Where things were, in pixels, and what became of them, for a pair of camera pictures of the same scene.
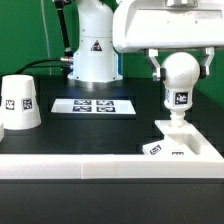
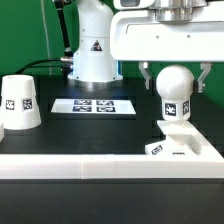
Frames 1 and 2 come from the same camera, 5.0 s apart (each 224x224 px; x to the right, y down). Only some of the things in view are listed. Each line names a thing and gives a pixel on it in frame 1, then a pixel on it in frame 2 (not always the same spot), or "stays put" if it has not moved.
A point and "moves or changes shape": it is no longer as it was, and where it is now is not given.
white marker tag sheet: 94,106 stays put
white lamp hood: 19,108 stays put
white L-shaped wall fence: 209,164 stays put
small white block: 2,132 stays put
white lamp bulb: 182,72 moves or changes shape
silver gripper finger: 160,73 to 144,69
